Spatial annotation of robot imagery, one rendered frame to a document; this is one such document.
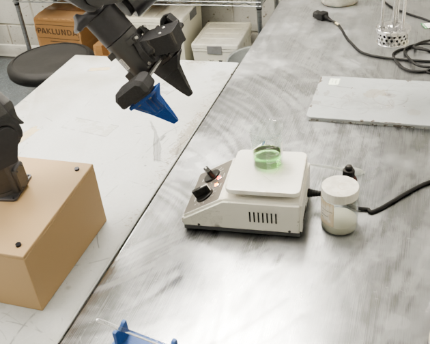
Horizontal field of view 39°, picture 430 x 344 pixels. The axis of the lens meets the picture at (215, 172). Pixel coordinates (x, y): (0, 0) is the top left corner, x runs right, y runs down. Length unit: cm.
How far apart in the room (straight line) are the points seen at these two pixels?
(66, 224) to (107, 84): 66
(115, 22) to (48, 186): 28
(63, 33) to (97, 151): 238
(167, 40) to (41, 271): 39
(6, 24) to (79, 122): 300
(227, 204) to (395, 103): 53
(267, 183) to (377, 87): 53
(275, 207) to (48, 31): 286
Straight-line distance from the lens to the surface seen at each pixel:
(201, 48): 324
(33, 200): 97
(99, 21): 97
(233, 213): 97
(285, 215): 96
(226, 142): 124
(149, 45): 95
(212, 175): 104
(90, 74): 163
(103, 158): 125
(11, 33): 437
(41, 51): 257
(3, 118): 93
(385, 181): 112
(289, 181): 96
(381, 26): 129
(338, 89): 140
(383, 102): 135
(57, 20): 361
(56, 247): 95
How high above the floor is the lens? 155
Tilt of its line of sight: 34 degrees down
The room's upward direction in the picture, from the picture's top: 6 degrees counter-clockwise
